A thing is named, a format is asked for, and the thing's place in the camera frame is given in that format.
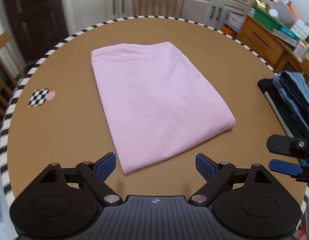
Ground folded blue jeans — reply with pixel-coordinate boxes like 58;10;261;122
273;71;309;140

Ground dark brown wooden door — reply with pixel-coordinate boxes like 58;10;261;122
2;0;70;63

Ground green box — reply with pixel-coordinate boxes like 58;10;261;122
251;4;287;32

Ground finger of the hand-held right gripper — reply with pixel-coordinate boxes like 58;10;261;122
267;134;309;159
269;159;303;176

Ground gold packet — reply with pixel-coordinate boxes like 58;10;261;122
255;0;270;12

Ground pink and white t-shirt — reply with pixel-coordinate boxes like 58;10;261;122
91;41;236;175

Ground folded dark green garment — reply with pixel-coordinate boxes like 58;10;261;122
277;105;307;138

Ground teal flat box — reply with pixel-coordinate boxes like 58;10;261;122
272;26;301;47

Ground folded black garment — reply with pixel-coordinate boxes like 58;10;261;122
257;79;295;138

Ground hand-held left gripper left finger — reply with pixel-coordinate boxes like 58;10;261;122
38;152;122;205

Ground white cabinet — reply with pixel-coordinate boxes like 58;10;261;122
59;0;257;34

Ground checkered marker sticker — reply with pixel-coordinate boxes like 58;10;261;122
28;88;56;108

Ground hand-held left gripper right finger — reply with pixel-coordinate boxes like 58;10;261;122
190;153;271;205

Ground wooden sideboard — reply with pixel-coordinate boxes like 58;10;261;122
237;14;309;80

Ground white and orange bag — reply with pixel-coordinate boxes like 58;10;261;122
270;0;296;24

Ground white cardboard box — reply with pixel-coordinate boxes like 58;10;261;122
293;40;309;58
291;19;309;40

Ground white boxes stack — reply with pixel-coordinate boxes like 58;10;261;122
225;11;246;32

